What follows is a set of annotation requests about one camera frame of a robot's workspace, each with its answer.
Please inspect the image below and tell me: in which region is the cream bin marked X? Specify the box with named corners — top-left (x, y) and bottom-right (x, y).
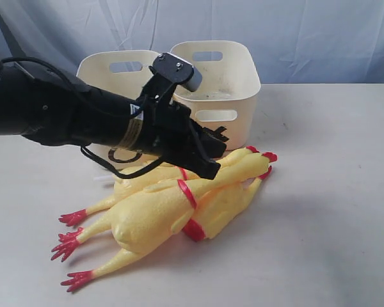
top-left (171, 40), bottom-right (261, 150)

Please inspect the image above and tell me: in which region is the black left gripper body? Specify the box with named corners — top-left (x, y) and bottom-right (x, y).
top-left (127, 95), bottom-right (198, 159)

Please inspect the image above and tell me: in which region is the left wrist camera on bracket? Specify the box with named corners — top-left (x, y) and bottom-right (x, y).
top-left (140, 52), bottom-right (203, 106)

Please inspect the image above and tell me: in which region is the whole rubber chicken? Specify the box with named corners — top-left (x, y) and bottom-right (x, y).
top-left (58, 145), bottom-right (260, 227)
top-left (52, 146), bottom-right (278, 292)

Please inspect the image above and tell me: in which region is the cream bin marked O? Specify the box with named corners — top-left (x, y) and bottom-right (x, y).
top-left (76, 50), bottom-right (158, 170)

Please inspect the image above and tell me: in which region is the broken chicken head with squeaker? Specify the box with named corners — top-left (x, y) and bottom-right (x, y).
top-left (94, 160), bottom-right (152, 184)

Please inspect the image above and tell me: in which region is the headless rubber chicken body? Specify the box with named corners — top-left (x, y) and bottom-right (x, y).
top-left (182, 166), bottom-right (272, 242)

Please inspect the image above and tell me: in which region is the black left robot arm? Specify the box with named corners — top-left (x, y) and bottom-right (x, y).
top-left (0, 52), bottom-right (228, 179)

